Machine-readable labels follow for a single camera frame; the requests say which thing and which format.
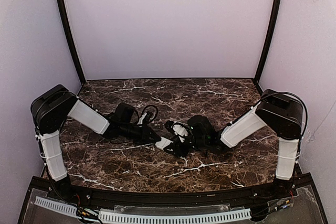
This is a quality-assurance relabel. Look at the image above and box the white red remote control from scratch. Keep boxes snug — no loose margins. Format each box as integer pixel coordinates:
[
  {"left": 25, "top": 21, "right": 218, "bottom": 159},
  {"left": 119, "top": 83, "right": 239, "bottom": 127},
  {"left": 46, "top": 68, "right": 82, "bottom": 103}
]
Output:
[{"left": 155, "top": 137, "right": 175, "bottom": 151}]

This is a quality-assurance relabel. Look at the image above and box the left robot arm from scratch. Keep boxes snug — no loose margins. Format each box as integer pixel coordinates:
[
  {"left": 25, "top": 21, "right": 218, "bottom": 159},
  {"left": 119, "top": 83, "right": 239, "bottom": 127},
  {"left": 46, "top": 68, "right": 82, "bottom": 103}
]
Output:
[{"left": 30, "top": 84, "right": 161, "bottom": 182}]

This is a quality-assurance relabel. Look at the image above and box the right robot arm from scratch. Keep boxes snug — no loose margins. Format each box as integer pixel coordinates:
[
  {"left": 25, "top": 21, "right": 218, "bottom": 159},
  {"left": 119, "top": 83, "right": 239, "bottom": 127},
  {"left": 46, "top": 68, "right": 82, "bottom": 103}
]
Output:
[{"left": 155, "top": 89, "right": 308, "bottom": 198}]

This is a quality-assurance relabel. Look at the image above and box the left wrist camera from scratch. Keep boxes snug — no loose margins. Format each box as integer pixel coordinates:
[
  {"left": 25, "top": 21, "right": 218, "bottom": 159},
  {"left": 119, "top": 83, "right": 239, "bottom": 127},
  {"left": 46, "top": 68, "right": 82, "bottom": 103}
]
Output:
[{"left": 138, "top": 111, "right": 154, "bottom": 125}]

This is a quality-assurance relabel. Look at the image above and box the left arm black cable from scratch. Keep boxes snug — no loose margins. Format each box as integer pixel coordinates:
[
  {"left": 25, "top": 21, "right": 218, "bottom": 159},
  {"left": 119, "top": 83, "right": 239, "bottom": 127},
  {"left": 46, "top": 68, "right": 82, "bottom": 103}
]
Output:
[{"left": 131, "top": 104, "right": 160, "bottom": 125}]

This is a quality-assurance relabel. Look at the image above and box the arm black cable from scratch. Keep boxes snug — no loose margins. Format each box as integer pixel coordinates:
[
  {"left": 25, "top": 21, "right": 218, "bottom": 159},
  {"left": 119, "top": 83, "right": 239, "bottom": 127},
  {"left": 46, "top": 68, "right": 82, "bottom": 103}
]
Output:
[
  {"left": 258, "top": 92, "right": 308, "bottom": 154},
  {"left": 131, "top": 104, "right": 160, "bottom": 125}
]

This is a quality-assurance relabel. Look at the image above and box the black front rail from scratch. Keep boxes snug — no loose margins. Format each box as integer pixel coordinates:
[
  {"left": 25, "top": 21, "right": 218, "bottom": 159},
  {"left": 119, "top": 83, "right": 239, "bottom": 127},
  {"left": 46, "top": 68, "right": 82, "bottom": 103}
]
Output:
[{"left": 56, "top": 182, "right": 277, "bottom": 208}]

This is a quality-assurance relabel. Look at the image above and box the centre white cable duct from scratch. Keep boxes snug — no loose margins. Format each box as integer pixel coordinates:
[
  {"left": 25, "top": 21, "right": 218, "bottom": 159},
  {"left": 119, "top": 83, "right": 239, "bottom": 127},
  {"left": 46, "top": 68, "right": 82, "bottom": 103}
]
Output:
[{"left": 99, "top": 209, "right": 251, "bottom": 224}]

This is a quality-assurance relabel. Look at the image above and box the white cable duct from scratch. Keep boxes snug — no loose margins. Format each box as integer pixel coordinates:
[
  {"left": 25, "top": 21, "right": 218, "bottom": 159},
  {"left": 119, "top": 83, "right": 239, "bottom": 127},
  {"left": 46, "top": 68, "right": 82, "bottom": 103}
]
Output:
[
  {"left": 99, "top": 209, "right": 251, "bottom": 224},
  {"left": 34, "top": 196, "right": 77, "bottom": 218}
]

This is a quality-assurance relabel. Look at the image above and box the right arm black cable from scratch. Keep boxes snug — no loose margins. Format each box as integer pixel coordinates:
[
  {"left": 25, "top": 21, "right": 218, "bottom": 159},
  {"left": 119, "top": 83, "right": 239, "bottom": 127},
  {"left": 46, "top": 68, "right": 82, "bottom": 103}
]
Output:
[{"left": 258, "top": 92, "right": 308, "bottom": 154}]

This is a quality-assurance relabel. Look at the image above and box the left white cable duct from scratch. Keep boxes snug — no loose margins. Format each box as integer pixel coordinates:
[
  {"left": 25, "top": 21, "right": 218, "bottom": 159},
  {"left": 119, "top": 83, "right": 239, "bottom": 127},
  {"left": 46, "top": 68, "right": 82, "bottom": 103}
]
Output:
[{"left": 34, "top": 196, "right": 77, "bottom": 218}]

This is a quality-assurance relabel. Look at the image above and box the left black frame post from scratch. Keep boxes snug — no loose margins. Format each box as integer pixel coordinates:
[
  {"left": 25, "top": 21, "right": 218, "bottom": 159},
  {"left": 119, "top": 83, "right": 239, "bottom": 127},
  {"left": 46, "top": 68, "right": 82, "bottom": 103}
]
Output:
[{"left": 56, "top": 0, "right": 86, "bottom": 85}]

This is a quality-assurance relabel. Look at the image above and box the black frame post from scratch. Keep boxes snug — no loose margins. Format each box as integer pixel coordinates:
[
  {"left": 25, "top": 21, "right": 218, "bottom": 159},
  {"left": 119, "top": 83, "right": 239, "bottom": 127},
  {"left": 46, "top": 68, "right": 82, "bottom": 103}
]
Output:
[
  {"left": 56, "top": 0, "right": 86, "bottom": 85},
  {"left": 255, "top": 0, "right": 281, "bottom": 79}
]

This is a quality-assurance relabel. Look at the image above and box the right black frame post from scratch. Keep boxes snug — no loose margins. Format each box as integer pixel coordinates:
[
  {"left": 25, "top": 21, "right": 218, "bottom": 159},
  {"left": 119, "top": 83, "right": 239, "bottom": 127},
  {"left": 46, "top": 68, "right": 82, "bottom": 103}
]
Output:
[{"left": 255, "top": 0, "right": 281, "bottom": 79}]

